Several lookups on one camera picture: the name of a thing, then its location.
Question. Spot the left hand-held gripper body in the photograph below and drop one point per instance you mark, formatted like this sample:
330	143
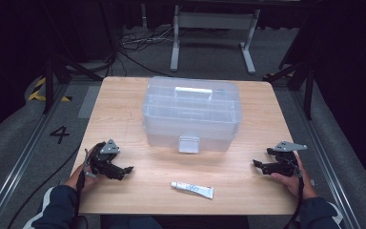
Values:
103	159

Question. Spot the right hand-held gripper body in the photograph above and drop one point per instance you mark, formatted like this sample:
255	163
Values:
286	163

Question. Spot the white ointment tube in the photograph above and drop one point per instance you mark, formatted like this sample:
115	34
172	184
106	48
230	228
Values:
193	190

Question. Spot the clear plastic storage box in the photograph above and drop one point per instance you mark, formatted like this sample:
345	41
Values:
192	117

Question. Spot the person's right hand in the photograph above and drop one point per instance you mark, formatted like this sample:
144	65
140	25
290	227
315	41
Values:
300	184

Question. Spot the person's left hand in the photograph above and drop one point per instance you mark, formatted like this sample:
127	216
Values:
82	181

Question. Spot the black tripod stand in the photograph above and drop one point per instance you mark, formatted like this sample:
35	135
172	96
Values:
48	86
308	92

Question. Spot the metal floor rail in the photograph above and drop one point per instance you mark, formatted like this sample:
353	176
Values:
20	165
327	159

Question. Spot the grey metal table frame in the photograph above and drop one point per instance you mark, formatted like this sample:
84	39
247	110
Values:
214	20

